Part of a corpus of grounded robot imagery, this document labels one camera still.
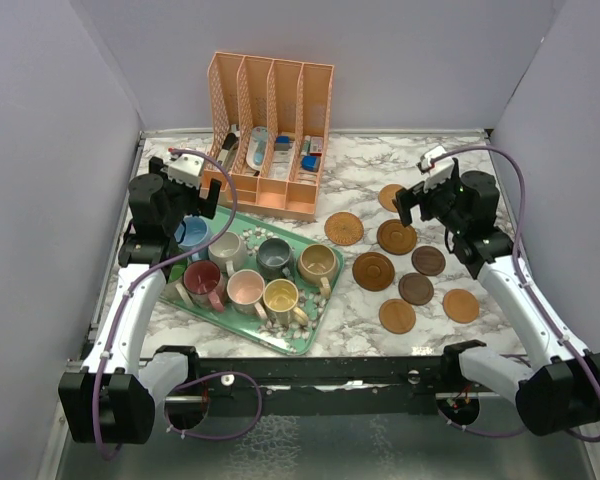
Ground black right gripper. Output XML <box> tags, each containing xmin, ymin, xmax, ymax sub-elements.
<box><xmin>394</xmin><ymin>171</ymin><xmax>468</xmax><ymax>234</ymax></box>

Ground woven rattan coaster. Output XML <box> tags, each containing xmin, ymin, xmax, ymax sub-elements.
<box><xmin>324</xmin><ymin>212</ymin><xmax>364</xmax><ymax>246</ymax></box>
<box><xmin>378</xmin><ymin>184</ymin><xmax>402</xmax><ymax>213</ymax></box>

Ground brown wooden ringed coaster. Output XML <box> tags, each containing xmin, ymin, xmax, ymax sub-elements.
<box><xmin>376</xmin><ymin>219</ymin><xmax>417</xmax><ymax>255</ymax></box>

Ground dark walnut coaster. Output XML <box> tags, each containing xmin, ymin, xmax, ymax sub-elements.
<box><xmin>411</xmin><ymin>246</ymin><xmax>446</xmax><ymax>276</ymax></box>
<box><xmin>398</xmin><ymin>273</ymin><xmax>434</xmax><ymax>306</ymax></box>

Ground light orange wooden coaster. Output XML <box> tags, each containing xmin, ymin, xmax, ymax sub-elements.
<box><xmin>379</xmin><ymin>299</ymin><xmax>416</xmax><ymax>334</ymax></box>

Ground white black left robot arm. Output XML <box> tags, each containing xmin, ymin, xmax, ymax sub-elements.
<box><xmin>58</xmin><ymin>150</ymin><xmax>222</xmax><ymax>446</ymax></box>

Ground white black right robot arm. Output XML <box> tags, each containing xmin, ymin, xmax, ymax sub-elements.
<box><xmin>394</xmin><ymin>166</ymin><xmax>600</xmax><ymax>439</ymax></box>

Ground light blue mug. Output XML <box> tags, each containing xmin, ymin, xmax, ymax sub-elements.
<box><xmin>175</xmin><ymin>216</ymin><xmax>212</xmax><ymax>252</ymax></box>

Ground beige grey mug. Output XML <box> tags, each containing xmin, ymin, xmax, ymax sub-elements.
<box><xmin>208</xmin><ymin>231</ymin><xmax>248</xmax><ymax>277</ymax></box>

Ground black white stapler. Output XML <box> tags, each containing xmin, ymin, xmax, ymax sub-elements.
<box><xmin>217</xmin><ymin>124</ymin><xmax>240</xmax><ymax>172</ymax></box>

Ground blue correction tape package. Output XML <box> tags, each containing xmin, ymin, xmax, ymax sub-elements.
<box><xmin>246</xmin><ymin>126</ymin><xmax>268</xmax><ymax>171</ymax></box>

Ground green mug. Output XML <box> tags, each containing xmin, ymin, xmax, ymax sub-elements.
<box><xmin>162</xmin><ymin>263</ymin><xmax>194</xmax><ymax>308</ymax></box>

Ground maroon red mug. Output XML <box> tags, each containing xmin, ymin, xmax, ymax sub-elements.
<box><xmin>183</xmin><ymin>260</ymin><xmax>227</xmax><ymax>313</ymax></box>

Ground white packaged item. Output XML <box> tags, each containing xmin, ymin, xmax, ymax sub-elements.
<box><xmin>268</xmin><ymin>132</ymin><xmax>295</xmax><ymax>180</ymax></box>

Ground dark grey blue mug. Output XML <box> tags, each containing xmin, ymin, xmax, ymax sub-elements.
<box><xmin>256</xmin><ymin>238</ymin><xmax>294</xmax><ymax>281</ymax></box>

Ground pink mug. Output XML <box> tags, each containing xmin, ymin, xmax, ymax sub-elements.
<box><xmin>227</xmin><ymin>269</ymin><xmax>268</xmax><ymax>322</ymax></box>

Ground blue stamp box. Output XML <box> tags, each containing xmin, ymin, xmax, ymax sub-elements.
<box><xmin>301</xmin><ymin>155</ymin><xmax>321</xmax><ymax>173</ymax></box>

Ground red white small box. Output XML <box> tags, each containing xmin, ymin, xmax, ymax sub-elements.
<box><xmin>301</xmin><ymin>135</ymin><xmax>324</xmax><ymax>156</ymax></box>

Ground orange plastic desk organizer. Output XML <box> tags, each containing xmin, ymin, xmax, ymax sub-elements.
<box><xmin>207</xmin><ymin>52</ymin><xmax>334</xmax><ymax>221</ymax></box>

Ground tan brown mug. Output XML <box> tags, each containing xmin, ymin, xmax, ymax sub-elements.
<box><xmin>297</xmin><ymin>244</ymin><xmax>339</xmax><ymax>299</ymax></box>

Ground yellow mug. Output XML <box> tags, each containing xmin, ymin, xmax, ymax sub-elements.
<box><xmin>263</xmin><ymin>279</ymin><xmax>309</xmax><ymax>326</ymax></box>

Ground green floral tray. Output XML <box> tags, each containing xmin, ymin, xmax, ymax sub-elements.
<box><xmin>160</xmin><ymin>213</ymin><xmax>329</xmax><ymax>355</ymax></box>

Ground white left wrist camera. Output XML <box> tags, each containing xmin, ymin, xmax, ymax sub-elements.
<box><xmin>166</xmin><ymin>153</ymin><xmax>205</xmax><ymax>189</ymax></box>

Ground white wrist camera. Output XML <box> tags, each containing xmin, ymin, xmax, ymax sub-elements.
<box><xmin>418</xmin><ymin>145</ymin><xmax>455</xmax><ymax>193</ymax></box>
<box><xmin>166</xmin><ymin>153</ymin><xmax>205</xmax><ymax>189</ymax></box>

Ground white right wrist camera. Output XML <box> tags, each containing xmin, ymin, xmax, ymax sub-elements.
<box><xmin>418</xmin><ymin>145</ymin><xmax>455</xmax><ymax>193</ymax></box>

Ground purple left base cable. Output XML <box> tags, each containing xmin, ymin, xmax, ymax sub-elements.
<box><xmin>163</xmin><ymin>371</ymin><xmax>264</xmax><ymax>442</ymax></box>

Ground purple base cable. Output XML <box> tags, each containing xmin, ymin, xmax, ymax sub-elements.
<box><xmin>438</xmin><ymin>389</ymin><xmax>529</xmax><ymax>439</ymax></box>
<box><xmin>163</xmin><ymin>371</ymin><xmax>264</xmax><ymax>442</ymax></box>

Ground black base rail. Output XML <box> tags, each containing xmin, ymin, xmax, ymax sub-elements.
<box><xmin>152</xmin><ymin>339</ymin><xmax>501</xmax><ymax>419</ymax></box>

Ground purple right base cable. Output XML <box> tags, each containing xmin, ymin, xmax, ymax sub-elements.
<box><xmin>438</xmin><ymin>389</ymin><xmax>529</xmax><ymax>439</ymax></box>

